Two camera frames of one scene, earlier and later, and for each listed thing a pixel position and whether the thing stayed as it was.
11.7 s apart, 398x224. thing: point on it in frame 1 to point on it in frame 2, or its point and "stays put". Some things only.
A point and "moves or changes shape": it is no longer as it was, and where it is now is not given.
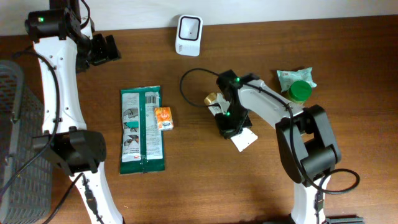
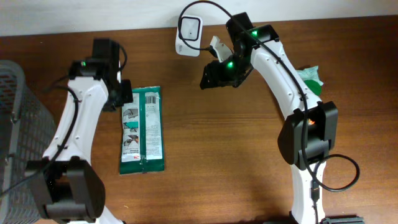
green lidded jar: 299,91 moves or changes shape
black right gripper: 227,130 to 218,74
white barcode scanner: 189,35 stays put
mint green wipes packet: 286,78 moves or changes shape
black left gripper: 104,49 to 125,92
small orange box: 164,118 moves or changes shape
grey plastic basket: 29,200 stays put
